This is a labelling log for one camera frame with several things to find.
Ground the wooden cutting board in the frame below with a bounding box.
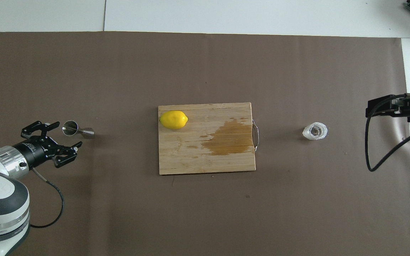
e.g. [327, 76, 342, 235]
[158, 102, 261, 175]

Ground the yellow lemon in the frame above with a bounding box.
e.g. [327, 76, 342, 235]
[159, 110, 189, 130]

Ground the steel double jigger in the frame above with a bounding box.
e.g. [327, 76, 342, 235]
[62, 120, 95, 139]

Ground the brown table mat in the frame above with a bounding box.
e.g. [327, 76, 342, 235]
[0, 31, 410, 256]

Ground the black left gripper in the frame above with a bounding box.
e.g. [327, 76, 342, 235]
[13, 121, 83, 169]

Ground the clear glass cup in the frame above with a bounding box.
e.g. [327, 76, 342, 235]
[302, 122, 328, 141]

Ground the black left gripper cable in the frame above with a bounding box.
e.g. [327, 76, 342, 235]
[30, 168, 65, 229]

